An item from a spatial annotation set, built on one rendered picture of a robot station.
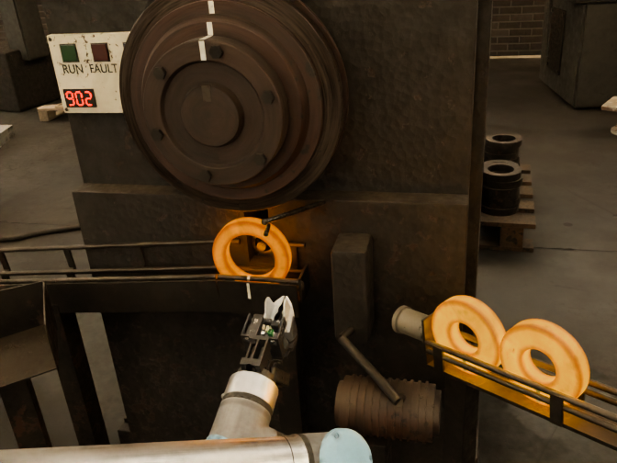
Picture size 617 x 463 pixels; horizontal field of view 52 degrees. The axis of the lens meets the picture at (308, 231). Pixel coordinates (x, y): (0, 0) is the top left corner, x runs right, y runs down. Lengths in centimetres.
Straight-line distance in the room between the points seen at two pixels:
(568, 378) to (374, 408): 43
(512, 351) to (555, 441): 95
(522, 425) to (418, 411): 81
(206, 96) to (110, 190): 51
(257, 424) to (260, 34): 69
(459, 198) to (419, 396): 43
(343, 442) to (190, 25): 78
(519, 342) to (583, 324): 148
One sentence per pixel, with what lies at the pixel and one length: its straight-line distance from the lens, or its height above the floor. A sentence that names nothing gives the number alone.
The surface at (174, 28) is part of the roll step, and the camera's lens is 129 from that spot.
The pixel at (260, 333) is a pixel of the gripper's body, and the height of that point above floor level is 76.
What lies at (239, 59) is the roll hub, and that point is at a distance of 119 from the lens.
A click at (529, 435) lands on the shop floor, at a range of 212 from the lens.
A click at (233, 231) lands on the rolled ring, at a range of 144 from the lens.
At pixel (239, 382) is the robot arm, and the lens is 111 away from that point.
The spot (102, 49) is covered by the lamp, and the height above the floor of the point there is 121.
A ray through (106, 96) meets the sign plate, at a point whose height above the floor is 110.
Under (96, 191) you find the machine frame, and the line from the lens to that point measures 166.
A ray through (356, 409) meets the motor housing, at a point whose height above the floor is 50.
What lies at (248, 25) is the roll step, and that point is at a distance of 123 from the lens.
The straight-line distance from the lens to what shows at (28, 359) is 157.
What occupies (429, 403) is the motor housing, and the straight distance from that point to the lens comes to 139.
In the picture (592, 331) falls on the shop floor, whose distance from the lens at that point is 262.
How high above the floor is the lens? 143
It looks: 26 degrees down
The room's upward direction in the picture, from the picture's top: 4 degrees counter-clockwise
